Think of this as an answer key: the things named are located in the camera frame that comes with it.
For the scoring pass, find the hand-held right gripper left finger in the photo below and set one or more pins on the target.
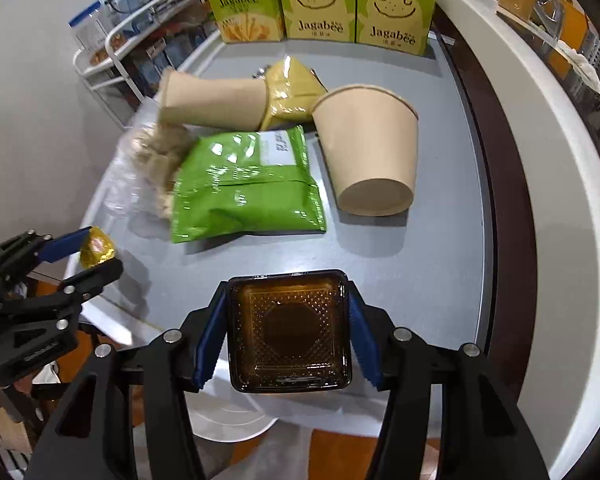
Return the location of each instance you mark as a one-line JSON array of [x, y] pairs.
[[209, 342]]

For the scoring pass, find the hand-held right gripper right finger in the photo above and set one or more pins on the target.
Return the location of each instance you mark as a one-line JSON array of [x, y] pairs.
[[366, 345]]

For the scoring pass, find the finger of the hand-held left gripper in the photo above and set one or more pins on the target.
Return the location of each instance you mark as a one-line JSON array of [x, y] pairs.
[[62, 247], [97, 275]]

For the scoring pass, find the gold foil wrapper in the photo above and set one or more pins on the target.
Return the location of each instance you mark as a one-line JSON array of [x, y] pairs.
[[99, 247]]

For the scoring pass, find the brown plastic tray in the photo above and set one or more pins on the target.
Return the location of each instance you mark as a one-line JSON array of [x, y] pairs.
[[289, 330]]

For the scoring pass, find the clear plastic bag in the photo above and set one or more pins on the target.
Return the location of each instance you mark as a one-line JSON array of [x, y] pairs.
[[152, 160]]

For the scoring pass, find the tall brown paper cup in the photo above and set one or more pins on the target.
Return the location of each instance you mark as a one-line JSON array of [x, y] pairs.
[[210, 100]]

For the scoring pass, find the yellow packet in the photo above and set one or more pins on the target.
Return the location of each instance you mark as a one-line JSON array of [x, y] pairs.
[[287, 90]]

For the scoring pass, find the green snack bag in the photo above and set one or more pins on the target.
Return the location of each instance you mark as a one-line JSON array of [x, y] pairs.
[[245, 195]]

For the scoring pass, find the wide brown paper cup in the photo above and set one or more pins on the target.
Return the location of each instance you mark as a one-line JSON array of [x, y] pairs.
[[370, 155]]

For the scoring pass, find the white and blue box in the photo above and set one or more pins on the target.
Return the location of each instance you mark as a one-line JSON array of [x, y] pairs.
[[87, 35]]

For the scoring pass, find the green snack box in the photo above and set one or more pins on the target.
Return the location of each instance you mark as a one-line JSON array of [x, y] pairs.
[[317, 2], [395, 10], [245, 7]]

